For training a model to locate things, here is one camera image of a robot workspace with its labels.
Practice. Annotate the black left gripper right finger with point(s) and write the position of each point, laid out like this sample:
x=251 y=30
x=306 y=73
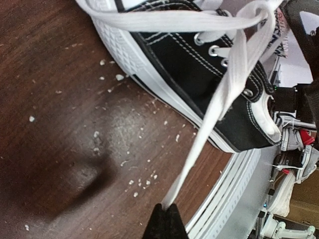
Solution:
x=176 y=228

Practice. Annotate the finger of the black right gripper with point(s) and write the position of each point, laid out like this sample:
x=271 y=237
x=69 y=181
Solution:
x=309 y=46

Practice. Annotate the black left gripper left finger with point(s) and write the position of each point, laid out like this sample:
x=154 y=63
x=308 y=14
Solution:
x=157 y=225

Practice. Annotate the black white canvas sneaker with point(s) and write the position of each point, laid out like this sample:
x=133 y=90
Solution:
x=202 y=61

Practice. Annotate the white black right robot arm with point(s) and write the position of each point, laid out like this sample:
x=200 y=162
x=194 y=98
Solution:
x=299 y=89

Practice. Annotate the white sneaker in background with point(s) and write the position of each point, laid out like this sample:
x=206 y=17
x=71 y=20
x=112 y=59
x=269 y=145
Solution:
x=279 y=204

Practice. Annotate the cardboard box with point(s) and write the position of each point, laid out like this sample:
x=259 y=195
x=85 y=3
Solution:
x=304 y=203

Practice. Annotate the front aluminium rail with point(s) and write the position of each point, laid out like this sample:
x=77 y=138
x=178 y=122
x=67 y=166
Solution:
x=214 y=212

